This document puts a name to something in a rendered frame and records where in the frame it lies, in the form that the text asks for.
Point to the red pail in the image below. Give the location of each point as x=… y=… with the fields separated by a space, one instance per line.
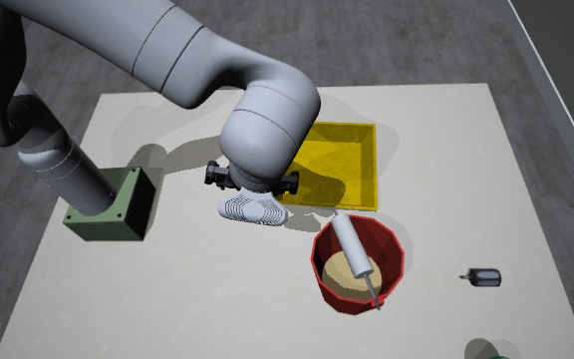
x=340 y=261

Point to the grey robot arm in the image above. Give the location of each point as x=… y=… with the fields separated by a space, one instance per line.
x=175 y=55

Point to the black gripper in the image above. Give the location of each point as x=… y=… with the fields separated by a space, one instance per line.
x=223 y=179

